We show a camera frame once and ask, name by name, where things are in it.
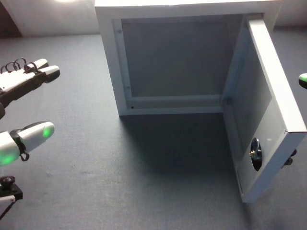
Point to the black lock key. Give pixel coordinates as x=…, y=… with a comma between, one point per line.
x=289, y=159

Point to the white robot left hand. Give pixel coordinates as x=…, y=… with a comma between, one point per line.
x=28, y=141

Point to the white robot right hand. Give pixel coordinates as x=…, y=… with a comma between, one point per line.
x=303, y=80

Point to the large white box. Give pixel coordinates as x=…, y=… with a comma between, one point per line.
x=168, y=72

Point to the grey table cloth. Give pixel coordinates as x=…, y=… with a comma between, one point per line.
x=96, y=191

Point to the white cabinet door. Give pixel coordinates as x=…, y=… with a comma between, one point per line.
x=254, y=95

